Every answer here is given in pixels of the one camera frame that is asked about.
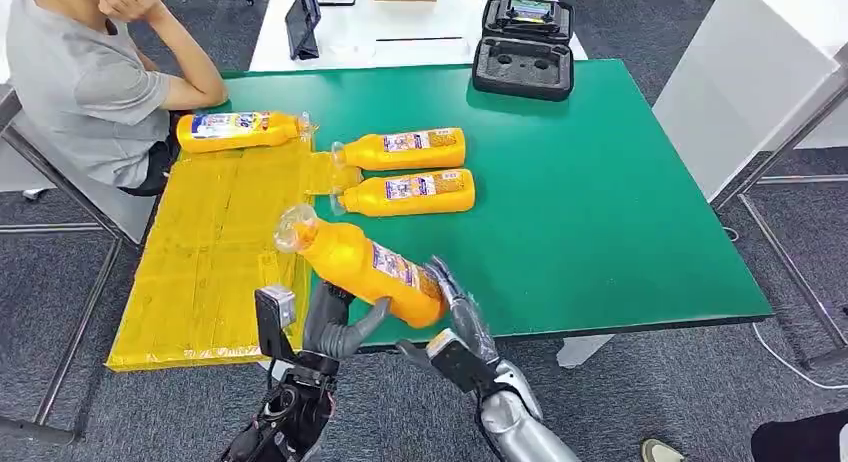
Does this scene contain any person's hand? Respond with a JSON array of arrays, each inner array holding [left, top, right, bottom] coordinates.
[[97, 0, 167, 23]]

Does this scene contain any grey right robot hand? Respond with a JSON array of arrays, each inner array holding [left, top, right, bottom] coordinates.
[[396, 255, 501, 371]]

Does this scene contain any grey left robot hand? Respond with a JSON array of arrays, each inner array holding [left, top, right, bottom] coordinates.
[[303, 280, 392, 361]]

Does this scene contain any orange plastic bottle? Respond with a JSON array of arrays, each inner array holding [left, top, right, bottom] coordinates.
[[176, 111, 313, 155], [329, 168, 477, 219], [273, 203, 450, 330], [330, 127, 467, 173]]

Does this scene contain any person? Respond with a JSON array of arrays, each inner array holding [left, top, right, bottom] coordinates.
[[641, 409, 848, 462], [5, 0, 230, 199]]

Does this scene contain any white table leg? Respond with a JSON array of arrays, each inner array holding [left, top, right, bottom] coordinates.
[[556, 334, 616, 370]]

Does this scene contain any green table mat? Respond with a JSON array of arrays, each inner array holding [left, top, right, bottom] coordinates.
[[198, 58, 775, 351]]

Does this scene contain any yellow plastic sheet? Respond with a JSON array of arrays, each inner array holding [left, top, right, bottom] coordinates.
[[105, 137, 364, 374]]

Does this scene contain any black tablet with stand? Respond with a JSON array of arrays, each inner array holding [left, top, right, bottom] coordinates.
[[284, 0, 323, 61]]

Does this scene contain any black foam-lined case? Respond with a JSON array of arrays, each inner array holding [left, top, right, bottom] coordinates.
[[470, 0, 576, 103]]

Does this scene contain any white table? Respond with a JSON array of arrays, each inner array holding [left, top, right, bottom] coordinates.
[[248, 0, 589, 74]]

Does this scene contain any handheld controller with screen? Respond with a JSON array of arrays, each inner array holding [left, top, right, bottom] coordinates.
[[506, 0, 555, 24]]

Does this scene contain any white panel board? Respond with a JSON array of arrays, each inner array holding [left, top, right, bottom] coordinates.
[[651, 0, 848, 203]]

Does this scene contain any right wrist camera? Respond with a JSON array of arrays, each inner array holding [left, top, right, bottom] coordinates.
[[425, 328, 495, 394]]

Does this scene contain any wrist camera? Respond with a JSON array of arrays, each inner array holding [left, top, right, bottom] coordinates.
[[425, 328, 495, 394], [254, 284, 297, 364]]

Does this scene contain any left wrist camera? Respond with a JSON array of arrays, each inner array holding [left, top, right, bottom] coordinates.
[[254, 284, 297, 364]]

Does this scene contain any white seat with steel frame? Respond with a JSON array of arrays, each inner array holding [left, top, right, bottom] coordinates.
[[0, 81, 157, 447]]

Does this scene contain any white cable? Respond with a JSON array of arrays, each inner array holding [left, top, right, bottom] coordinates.
[[751, 323, 848, 391]]

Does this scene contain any steel frame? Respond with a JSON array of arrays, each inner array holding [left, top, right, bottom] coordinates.
[[708, 74, 848, 371]]

